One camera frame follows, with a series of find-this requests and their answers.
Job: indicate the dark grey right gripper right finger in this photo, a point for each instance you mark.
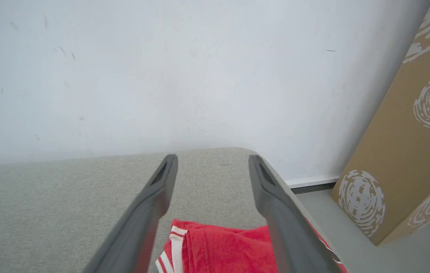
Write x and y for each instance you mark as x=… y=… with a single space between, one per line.
x=290 y=231

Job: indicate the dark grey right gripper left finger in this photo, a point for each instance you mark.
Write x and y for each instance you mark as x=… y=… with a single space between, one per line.
x=143 y=220

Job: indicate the red and white jersey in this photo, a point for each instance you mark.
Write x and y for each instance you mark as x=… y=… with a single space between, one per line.
x=230 y=250

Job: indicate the grey fabric sofa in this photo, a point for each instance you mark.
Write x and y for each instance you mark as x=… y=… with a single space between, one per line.
x=48 y=208

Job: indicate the brown cardboard box white prints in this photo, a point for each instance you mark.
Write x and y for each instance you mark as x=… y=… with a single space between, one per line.
x=396 y=151

